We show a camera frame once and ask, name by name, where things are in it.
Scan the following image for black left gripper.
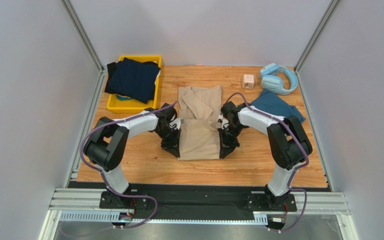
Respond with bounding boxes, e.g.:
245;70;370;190
155;125;182;158

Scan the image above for beige t-shirt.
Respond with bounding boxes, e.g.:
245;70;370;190
178;85;222;161

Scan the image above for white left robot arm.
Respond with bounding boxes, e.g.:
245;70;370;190
80;103;181;198

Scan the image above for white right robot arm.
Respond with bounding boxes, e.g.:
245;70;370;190
218;101;313;205

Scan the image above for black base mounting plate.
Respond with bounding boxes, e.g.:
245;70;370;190
99;183;297;221

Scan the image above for teal folded t-shirt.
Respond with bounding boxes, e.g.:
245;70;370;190
251;89;306;123

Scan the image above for small pink cube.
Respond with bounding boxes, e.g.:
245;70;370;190
241;74;256;89

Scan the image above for yellow plastic bin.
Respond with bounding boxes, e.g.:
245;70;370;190
106;55;163;114

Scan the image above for navy blue t-shirt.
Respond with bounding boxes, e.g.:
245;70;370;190
104;57;161;104

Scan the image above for light blue headphones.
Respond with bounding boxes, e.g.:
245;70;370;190
259;63;299;96

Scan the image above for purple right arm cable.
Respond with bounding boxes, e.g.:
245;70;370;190
224;92;310;234

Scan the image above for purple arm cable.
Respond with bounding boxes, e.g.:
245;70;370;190
79;101;159;230
224;92;310;234

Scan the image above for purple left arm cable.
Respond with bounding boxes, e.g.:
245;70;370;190
79;101;159;230

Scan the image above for right aluminium corner post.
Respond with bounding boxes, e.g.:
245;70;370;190
294;0;342;74

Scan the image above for aluminium corner post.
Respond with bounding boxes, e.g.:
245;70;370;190
60;0;105;74
294;0;342;74

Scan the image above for left aluminium corner post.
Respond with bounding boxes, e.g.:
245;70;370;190
60;0;105;74

